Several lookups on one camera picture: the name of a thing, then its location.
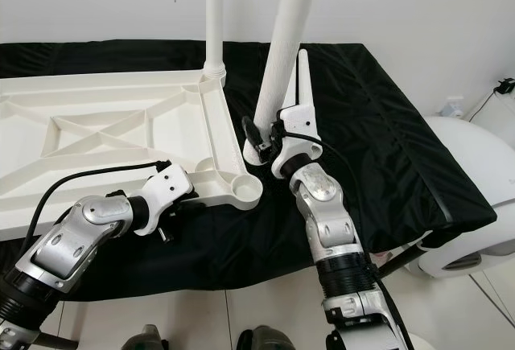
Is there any grey robot leg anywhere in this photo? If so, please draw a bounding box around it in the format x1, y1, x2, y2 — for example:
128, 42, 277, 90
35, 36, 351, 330
129, 326, 166, 350
233, 327, 290, 350

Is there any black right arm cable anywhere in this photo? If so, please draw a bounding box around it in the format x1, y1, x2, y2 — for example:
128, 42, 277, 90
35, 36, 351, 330
286, 131, 415, 350

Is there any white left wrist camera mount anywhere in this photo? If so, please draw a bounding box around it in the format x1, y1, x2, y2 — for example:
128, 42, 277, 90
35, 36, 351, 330
145, 163, 198, 237

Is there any grey robot left leg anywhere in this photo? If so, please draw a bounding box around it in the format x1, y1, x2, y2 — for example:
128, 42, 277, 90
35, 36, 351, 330
129, 326, 166, 350

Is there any white rounded appliance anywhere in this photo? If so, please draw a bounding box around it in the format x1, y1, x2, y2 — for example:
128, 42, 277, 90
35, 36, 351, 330
406, 117, 515, 278

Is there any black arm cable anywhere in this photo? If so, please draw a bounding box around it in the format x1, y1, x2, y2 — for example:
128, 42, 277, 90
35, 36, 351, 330
286, 131, 415, 350
28, 159, 170, 242

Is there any grey robot right leg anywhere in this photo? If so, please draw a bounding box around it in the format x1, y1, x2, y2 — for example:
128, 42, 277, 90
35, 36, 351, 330
233, 327, 290, 350

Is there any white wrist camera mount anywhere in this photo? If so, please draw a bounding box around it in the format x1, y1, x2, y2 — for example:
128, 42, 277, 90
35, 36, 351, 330
145, 163, 198, 237
274, 102, 323, 178

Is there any black tablecloth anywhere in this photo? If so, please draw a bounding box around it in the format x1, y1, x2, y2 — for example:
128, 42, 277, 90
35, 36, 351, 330
0, 40, 498, 290

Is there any black metal table leg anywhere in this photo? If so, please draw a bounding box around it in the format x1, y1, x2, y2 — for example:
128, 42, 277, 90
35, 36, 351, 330
370, 241, 427, 280

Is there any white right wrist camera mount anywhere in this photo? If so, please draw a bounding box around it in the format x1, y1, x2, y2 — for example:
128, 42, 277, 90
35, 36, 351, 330
274, 102, 323, 178

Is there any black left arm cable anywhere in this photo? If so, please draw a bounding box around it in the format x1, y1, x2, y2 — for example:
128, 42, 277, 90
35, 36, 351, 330
28, 159, 170, 242

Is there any white plastic table leg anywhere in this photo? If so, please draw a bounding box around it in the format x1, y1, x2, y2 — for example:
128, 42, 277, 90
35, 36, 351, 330
298, 48, 316, 113
243, 0, 327, 166
204, 0, 228, 85

